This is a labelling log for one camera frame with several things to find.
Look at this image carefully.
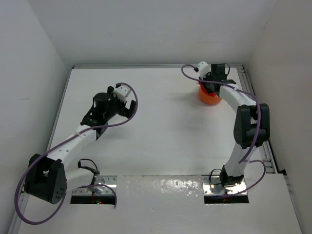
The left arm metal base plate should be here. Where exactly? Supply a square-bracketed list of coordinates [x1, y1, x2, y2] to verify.
[72, 176, 117, 196]

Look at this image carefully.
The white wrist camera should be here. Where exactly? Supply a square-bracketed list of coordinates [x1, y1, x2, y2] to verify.
[195, 61, 211, 78]
[113, 85, 131, 103]

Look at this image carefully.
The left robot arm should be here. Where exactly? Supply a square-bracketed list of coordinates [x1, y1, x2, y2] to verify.
[24, 83, 137, 204]

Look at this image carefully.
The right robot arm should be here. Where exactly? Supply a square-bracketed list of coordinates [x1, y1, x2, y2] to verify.
[195, 61, 270, 186]

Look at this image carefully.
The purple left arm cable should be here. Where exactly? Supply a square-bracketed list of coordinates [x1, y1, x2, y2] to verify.
[14, 82, 139, 224]

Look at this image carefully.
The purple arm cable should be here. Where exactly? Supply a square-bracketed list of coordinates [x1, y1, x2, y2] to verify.
[181, 64, 267, 197]
[14, 82, 139, 224]

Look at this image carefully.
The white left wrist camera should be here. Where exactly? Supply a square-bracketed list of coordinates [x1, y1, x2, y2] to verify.
[113, 85, 131, 103]

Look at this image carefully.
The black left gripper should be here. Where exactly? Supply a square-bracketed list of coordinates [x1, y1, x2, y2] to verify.
[103, 86, 136, 120]

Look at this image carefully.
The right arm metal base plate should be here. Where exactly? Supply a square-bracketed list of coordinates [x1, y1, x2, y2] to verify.
[202, 175, 247, 196]

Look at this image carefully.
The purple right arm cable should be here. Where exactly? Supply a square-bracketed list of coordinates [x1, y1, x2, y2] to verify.
[181, 64, 267, 197]

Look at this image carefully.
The orange round compartment container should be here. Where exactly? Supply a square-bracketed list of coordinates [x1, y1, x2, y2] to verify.
[198, 84, 222, 105]

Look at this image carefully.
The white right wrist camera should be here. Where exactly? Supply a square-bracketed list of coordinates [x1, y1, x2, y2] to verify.
[195, 61, 211, 78]

